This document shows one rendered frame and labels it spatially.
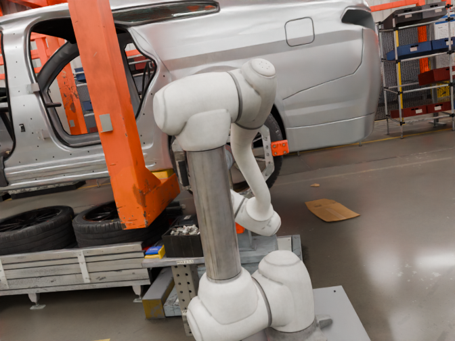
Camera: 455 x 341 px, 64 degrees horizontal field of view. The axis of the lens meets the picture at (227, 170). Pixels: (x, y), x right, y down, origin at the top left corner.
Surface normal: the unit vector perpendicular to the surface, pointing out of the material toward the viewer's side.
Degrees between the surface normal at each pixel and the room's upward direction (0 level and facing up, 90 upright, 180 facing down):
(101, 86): 90
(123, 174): 90
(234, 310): 91
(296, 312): 93
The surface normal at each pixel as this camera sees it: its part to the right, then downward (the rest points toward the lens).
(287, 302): 0.33, 0.04
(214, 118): 0.44, 0.29
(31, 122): -0.15, 0.22
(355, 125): 0.11, 0.22
